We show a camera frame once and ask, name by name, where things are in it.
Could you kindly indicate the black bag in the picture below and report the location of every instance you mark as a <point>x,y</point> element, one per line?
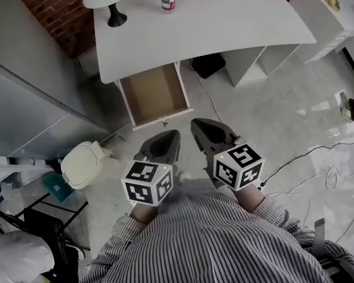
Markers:
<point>209,65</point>

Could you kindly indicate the grey refrigerator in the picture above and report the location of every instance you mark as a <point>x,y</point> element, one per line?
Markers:
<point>3,100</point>

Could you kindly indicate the white desk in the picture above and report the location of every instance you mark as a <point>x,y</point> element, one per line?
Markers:
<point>204,24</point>

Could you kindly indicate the person's left forearm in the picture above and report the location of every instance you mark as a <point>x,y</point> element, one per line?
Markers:
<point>144,214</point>

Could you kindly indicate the cream plastic trash bin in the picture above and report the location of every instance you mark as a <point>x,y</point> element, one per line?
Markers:
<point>81,164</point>

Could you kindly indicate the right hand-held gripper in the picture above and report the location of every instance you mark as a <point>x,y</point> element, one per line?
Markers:
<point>239,167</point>

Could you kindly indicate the person's right forearm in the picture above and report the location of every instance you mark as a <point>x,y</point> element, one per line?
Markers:
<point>251,199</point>

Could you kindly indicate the person's striped shirt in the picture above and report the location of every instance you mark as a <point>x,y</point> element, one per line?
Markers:
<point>200,252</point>

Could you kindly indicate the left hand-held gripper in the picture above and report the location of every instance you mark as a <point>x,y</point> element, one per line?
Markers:
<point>147,183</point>

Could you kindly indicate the teal plastic container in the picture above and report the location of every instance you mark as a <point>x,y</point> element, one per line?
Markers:
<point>56,187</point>

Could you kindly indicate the white drawer with wooden inside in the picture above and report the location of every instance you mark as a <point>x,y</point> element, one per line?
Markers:
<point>154,90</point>

